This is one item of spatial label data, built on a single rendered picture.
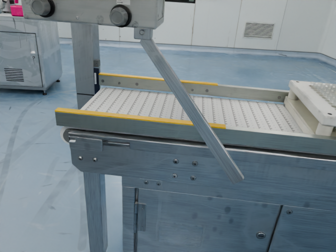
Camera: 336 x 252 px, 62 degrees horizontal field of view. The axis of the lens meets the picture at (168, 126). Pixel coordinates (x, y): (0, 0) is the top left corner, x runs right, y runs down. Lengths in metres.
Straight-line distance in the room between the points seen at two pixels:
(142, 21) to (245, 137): 0.28
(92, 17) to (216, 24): 5.30
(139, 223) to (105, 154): 0.25
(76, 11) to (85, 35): 0.35
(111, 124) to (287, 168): 0.36
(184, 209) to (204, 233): 0.09
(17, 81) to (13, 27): 0.52
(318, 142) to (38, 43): 2.74
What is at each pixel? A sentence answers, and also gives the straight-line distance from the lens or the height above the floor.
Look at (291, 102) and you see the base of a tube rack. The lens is 0.80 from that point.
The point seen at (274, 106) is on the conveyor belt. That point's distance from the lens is 0.82.
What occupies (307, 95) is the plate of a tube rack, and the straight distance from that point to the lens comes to 0.72.
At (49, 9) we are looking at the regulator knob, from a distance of 0.51.
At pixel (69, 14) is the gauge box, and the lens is 0.51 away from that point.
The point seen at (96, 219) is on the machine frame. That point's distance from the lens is 1.17.
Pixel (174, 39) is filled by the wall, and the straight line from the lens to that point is 5.69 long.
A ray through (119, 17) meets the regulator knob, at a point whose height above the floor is 1.04.
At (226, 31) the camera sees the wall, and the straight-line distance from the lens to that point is 5.81.
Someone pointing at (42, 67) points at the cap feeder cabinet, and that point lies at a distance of 3.08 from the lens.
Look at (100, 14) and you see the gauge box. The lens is 0.49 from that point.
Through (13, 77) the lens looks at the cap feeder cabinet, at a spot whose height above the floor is 0.18.
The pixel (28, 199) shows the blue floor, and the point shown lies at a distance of 1.77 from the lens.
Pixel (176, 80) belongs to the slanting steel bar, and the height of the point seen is 0.95.
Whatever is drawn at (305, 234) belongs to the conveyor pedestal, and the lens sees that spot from 0.83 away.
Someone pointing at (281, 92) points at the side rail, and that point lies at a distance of 0.84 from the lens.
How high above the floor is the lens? 1.09
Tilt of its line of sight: 26 degrees down
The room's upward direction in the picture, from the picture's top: 4 degrees clockwise
